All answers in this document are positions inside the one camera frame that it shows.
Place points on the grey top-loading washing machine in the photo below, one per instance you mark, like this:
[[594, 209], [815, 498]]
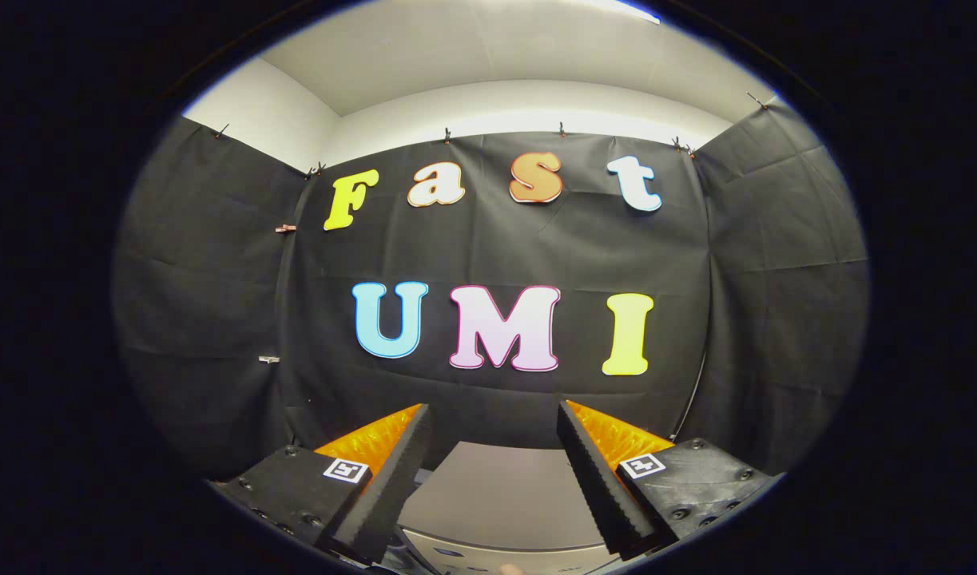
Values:
[[404, 555]]

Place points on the row of black clips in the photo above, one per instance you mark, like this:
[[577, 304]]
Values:
[[447, 136]]

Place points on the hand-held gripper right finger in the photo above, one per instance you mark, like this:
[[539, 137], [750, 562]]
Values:
[[593, 487]]

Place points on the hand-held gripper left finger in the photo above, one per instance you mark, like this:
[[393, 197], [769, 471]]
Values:
[[394, 487]]

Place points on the black backdrop cloth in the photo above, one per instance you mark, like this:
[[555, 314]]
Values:
[[496, 247]]

